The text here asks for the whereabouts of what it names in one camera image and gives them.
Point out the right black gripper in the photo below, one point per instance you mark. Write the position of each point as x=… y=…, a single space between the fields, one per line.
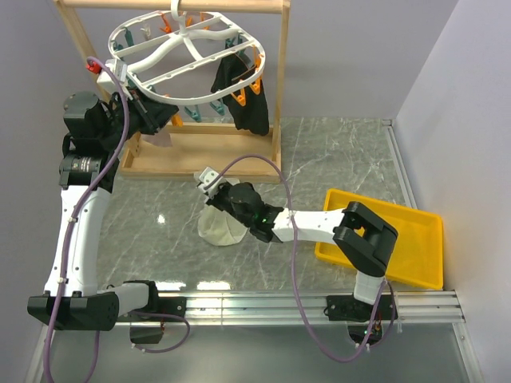
x=215 y=199

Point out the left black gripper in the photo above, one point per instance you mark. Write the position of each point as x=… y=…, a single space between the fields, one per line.
x=154 y=115

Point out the orange front clip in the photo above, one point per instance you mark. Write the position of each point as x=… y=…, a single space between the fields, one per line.
x=176 y=120

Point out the orange clip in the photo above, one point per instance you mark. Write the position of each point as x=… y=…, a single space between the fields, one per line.
x=241 y=98
x=176 y=120

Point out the pale green white underwear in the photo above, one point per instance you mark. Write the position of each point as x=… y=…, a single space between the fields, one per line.
x=218 y=228

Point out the white round clip hanger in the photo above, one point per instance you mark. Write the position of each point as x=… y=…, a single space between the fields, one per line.
x=207 y=41

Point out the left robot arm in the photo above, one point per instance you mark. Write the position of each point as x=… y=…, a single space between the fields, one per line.
x=71 y=298

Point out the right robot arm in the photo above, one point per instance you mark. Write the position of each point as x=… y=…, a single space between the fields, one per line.
x=366 y=239

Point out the beige pink underwear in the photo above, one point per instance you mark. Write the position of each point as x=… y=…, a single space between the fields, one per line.
x=160 y=139

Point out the teal clip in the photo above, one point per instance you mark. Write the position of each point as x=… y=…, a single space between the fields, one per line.
x=193 y=111
x=218 y=107

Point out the black striped underwear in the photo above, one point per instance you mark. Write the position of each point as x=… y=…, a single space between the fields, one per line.
x=254 y=115

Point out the orange right clip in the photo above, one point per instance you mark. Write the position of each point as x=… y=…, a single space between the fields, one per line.
x=241 y=98

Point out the yellow plastic tray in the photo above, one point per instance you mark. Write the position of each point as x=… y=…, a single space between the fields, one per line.
x=417 y=259

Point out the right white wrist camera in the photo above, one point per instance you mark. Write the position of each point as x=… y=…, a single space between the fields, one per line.
x=208 y=181

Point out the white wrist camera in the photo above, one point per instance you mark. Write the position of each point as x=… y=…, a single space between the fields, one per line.
x=208 y=181
x=109 y=74

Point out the wooden hanger rack frame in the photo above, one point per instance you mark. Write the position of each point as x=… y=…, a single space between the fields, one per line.
x=195 y=146

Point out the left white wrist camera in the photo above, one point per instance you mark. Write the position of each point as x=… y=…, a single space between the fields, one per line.
x=109 y=74

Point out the aluminium mounting rail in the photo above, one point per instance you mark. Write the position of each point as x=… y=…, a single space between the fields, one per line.
x=278 y=307

